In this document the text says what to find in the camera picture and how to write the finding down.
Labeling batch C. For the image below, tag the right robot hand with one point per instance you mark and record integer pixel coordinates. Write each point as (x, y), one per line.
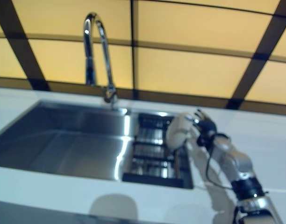
(207, 124)

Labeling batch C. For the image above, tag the small beige plate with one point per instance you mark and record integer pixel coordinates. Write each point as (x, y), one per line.
(178, 133)

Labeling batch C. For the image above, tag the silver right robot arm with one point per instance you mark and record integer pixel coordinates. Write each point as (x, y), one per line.
(236, 158)

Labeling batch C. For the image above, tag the black sink drying rack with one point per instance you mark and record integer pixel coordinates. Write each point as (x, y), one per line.
(152, 163)

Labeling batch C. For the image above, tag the chrome kitchen faucet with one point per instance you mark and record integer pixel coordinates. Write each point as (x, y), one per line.
(105, 58)

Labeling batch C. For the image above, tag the stainless steel sink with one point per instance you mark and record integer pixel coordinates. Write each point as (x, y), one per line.
(63, 140)

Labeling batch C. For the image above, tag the white cabinet front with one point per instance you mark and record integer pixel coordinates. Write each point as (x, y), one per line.
(28, 217)

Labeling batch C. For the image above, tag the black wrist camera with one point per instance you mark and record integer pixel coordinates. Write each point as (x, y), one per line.
(203, 139)

